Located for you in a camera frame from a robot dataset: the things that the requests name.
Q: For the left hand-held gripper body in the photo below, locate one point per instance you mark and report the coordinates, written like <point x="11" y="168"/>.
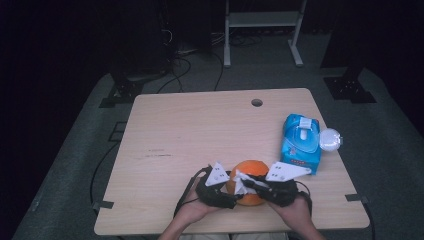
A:
<point x="213" y="193"/>

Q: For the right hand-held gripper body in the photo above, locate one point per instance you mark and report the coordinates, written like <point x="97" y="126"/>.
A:
<point x="283" y="191"/>

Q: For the white wet wipe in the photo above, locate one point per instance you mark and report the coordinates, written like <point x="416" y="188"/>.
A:
<point x="304" y="134"/>
<point x="240" y="186"/>

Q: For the orange plush toy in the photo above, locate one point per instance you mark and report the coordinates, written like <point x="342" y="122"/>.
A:
<point x="250" y="168"/>

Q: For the blue wet wipes pack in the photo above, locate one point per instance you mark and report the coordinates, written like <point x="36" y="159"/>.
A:
<point x="300" y="150"/>

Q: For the person's left hand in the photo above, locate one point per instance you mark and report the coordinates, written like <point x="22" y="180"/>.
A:
<point x="195" y="208"/>

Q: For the person's right hand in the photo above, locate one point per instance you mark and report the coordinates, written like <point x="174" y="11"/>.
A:
<point x="293" y="213"/>

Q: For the grey tape strip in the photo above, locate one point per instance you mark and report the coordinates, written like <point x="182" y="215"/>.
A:
<point x="356" y="198"/>
<point x="103" y="204"/>

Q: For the black stand base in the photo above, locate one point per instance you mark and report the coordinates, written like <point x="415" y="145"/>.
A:
<point x="125" y="90"/>
<point x="350" y="88"/>

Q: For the white metal stand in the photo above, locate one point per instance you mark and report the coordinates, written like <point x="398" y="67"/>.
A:
<point x="263" y="18"/>

